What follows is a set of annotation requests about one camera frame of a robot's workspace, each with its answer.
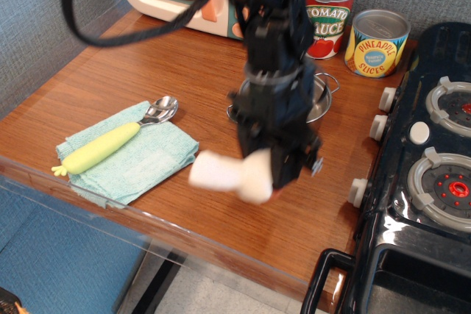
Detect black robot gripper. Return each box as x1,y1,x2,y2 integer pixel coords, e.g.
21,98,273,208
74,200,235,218
230,62,322,190

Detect plush white brown mushroom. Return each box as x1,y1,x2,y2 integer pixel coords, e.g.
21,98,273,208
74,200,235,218
188,149,282,204

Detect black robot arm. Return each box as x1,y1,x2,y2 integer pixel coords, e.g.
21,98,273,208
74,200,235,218
230,0,321,191

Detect small steel pot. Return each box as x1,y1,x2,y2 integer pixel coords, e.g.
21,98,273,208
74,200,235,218
238,71,340,132

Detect pineapple slices can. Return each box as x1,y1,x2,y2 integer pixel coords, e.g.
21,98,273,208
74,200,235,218
344,9,411,78

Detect light blue folded cloth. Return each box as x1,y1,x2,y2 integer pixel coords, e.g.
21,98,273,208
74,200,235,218
56,101,199,207

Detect tomato sauce can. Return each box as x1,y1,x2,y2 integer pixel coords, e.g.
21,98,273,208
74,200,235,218
305,0,354,59

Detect toy microwave oven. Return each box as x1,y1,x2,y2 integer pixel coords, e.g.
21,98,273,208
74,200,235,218
116,0,258,41

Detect black toy stove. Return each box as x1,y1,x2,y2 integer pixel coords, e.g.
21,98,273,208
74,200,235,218
302,22,470,313

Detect clear acrylic barrier panel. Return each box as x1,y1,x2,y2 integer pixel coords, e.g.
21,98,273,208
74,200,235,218
1,158,308,313

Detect spoon with yellow handle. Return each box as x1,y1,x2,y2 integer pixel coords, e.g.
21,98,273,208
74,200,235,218
51,96,179,176

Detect black braided cable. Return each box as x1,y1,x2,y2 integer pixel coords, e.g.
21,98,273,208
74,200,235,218
60,0,218,49

